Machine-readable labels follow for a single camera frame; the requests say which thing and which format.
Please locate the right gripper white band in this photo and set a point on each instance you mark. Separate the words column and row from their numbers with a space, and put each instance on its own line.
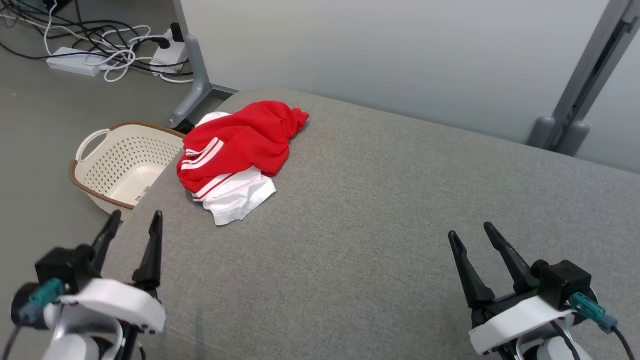
column 510, row 317

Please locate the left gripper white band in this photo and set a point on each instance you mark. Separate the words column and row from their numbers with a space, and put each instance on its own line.
column 125, row 300

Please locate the red white basketball jersey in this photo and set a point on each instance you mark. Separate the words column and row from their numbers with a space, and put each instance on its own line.
column 245, row 145

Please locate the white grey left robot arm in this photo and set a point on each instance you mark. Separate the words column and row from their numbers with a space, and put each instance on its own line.
column 70, row 347

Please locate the cream perforated laundry basket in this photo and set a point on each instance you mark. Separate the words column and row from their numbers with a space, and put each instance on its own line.
column 125, row 170

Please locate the long white power strip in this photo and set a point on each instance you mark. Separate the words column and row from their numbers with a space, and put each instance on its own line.
column 72, row 61

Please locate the short white power strip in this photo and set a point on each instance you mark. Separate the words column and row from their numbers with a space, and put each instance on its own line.
column 170, row 52

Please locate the small black plug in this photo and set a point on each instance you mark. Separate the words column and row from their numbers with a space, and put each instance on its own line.
column 160, row 43

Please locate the black plug adapter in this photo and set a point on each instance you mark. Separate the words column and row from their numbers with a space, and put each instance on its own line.
column 176, row 32

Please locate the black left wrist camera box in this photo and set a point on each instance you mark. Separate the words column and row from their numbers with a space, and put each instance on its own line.
column 60, row 265

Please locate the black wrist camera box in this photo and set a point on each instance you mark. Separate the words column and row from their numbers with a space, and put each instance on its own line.
column 60, row 265
column 565, row 280

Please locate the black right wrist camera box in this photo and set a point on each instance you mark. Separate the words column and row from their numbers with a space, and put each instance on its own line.
column 565, row 280

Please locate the teal left camera connector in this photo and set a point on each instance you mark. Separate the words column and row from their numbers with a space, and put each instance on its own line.
column 47, row 291

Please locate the teal camera connector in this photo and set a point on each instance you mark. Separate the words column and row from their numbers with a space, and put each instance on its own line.
column 47, row 291
column 587, row 305

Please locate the teal right camera connector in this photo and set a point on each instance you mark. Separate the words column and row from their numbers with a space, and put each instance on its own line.
column 587, row 305

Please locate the grey partition post curved foot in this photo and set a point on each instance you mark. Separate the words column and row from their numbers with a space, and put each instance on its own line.
column 197, row 75

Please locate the grey partition post twin feet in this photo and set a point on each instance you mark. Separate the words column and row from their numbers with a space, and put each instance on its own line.
column 585, row 85

